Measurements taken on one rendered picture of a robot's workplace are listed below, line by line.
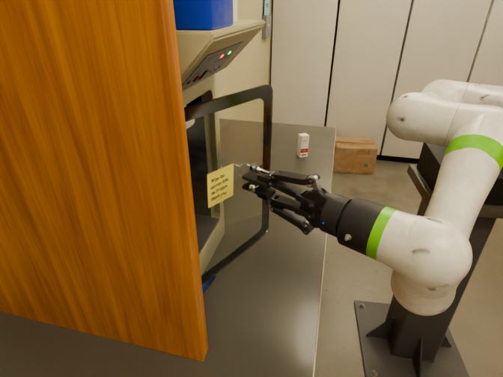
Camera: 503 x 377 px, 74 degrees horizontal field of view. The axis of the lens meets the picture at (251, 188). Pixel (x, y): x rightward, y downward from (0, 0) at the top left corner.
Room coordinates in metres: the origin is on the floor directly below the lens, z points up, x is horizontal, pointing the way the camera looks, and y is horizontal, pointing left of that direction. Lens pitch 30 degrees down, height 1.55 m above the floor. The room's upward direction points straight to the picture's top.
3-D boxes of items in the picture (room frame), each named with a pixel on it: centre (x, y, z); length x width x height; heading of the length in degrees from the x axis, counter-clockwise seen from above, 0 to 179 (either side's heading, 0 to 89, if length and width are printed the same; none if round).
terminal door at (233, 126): (0.61, 0.05, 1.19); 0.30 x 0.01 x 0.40; 141
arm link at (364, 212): (0.48, -0.20, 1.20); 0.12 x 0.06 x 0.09; 141
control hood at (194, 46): (0.63, 0.07, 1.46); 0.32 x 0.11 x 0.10; 166
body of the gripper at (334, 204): (0.52, -0.14, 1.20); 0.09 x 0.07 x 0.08; 51
